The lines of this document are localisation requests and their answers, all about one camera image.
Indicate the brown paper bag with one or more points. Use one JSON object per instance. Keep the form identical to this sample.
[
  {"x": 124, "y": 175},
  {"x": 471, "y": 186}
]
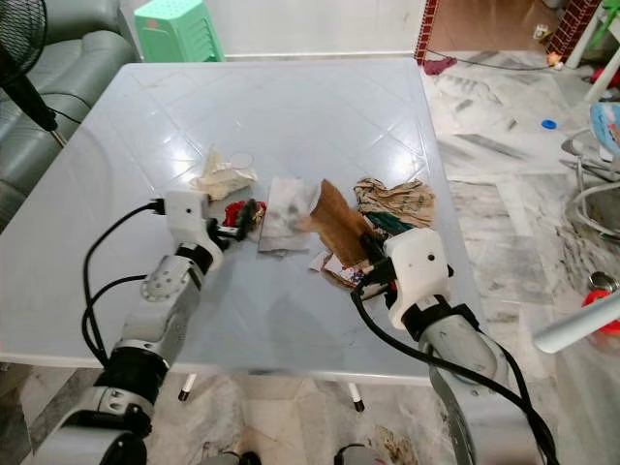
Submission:
[{"x": 339, "y": 223}]

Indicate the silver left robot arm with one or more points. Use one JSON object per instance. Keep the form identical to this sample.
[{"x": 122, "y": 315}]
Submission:
[{"x": 169, "y": 287}]

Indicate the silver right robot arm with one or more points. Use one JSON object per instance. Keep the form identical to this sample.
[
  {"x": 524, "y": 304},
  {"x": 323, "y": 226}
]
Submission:
[{"x": 471, "y": 355}]

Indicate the red white printed wrapper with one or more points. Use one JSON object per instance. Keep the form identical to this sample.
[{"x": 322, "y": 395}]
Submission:
[{"x": 334, "y": 268}]

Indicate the clear grey plastic bag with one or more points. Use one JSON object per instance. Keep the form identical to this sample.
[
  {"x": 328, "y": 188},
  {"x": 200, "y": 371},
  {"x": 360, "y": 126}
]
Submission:
[{"x": 286, "y": 218}]

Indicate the cream crumpled tissue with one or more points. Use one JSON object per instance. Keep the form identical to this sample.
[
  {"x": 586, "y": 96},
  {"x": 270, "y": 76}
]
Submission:
[{"x": 221, "y": 177}]

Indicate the crumpled green printed paper bag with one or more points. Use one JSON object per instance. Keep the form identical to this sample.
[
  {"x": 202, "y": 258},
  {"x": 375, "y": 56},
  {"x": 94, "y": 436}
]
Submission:
[{"x": 399, "y": 201}]

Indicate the white square table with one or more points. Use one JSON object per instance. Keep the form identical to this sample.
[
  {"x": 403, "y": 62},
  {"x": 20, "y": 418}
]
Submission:
[{"x": 271, "y": 107}]

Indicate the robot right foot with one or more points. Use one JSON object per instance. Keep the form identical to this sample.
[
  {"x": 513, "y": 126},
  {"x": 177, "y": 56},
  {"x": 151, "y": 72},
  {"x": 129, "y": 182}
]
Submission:
[{"x": 360, "y": 455}]

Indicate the dark red cloth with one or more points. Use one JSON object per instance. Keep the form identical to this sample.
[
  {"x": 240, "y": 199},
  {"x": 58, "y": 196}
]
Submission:
[{"x": 438, "y": 65}]

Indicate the green plastic stool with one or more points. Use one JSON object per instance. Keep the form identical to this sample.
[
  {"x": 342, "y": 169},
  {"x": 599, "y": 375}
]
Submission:
[{"x": 176, "y": 29}]

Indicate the white round pole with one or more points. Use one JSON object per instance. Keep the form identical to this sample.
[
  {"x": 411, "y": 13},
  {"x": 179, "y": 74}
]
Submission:
[{"x": 576, "y": 325}]

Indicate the blue bottle cap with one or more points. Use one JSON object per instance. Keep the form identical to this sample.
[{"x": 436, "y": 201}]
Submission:
[{"x": 548, "y": 124}]

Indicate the grey green leather sofa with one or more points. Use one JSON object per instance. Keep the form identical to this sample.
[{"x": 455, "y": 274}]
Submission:
[{"x": 79, "y": 77}]

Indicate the red plastic object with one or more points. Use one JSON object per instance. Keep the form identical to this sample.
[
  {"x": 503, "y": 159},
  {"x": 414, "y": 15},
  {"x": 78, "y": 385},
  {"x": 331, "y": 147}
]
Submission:
[{"x": 599, "y": 296}]

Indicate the black standing fan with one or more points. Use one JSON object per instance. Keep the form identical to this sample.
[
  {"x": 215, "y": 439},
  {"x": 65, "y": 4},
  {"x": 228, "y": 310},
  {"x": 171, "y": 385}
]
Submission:
[{"x": 31, "y": 97}]

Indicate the small orange object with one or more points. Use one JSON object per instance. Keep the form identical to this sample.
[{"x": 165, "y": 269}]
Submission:
[{"x": 555, "y": 60}]

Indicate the light blue printed bag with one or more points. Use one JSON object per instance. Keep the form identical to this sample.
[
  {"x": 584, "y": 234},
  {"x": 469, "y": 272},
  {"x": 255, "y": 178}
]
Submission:
[{"x": 606, "y": 131}]

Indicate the white furniture leg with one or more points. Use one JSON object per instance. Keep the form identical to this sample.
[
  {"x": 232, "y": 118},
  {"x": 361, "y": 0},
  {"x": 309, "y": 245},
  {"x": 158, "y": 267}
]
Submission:
[{"x": 603, "y": 58}]

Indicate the red lattice panel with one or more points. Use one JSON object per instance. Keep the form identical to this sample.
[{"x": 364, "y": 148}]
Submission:
[{"x": 573, "y": 24}]

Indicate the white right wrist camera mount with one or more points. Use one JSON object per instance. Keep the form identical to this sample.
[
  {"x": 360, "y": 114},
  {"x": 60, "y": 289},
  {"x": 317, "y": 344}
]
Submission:
[{"x": 418, "y": 271}]

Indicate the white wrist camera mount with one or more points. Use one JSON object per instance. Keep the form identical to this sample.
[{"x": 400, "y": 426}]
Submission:
[
  {"x": 184, "y": 215},
  {"x": 418, "y": 271}
]

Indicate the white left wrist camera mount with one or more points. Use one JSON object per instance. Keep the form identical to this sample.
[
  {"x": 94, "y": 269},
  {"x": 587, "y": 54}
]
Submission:
[{"x": 184, "y": 215}]

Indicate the red patterned door post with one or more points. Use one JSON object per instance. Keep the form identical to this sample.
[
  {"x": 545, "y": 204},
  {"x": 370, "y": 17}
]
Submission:
[{"x": 425, "y": 29}]

